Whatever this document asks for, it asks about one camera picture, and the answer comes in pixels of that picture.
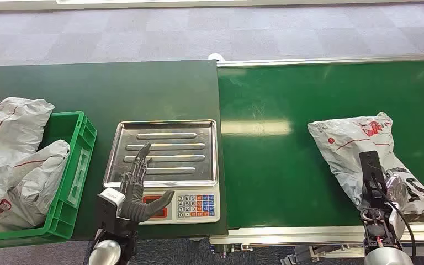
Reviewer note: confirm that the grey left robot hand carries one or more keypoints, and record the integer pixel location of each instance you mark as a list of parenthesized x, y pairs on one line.
[(136, 204)]

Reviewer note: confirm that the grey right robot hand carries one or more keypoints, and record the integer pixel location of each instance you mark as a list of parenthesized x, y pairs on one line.
[(397, 194)]

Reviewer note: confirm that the grey printed plastic mail package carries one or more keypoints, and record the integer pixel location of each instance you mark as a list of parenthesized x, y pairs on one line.
[(347, 146)]

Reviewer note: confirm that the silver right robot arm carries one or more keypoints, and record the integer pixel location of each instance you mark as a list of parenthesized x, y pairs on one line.
[(384, 252)]

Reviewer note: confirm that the white electronic weighing scale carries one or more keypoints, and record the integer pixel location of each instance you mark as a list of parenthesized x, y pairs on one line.
[(168, 153)]

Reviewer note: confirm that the aluminium conveyor frame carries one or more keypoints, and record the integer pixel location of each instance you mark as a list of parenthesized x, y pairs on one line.
[(307, 234)]

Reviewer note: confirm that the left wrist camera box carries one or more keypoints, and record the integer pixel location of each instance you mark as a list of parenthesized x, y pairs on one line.
[(110, 197)]

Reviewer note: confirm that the dark green table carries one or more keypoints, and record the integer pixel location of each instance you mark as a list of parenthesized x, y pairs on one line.
[(124, 91)]

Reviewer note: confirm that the white red-striped plastic package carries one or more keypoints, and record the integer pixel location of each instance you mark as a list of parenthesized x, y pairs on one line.
[(29, 197), (11, 135)]

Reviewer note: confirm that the green plastic crate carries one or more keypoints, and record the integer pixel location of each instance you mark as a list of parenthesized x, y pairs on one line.
[(76, 172)]

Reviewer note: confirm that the white round roller cap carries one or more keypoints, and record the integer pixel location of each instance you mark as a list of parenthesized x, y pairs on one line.
[(216, 57)]

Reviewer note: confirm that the green conveyor belt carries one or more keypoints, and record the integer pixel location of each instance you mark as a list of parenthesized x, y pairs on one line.
[(270, 175)]

